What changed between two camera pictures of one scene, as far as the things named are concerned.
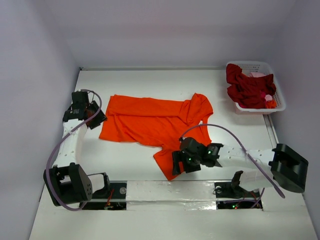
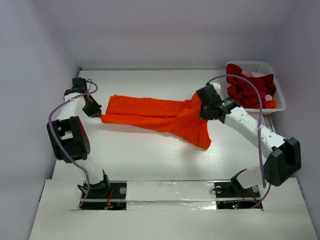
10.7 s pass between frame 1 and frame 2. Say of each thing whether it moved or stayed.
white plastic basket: stayed
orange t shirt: moved
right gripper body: moved
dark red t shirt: stayed
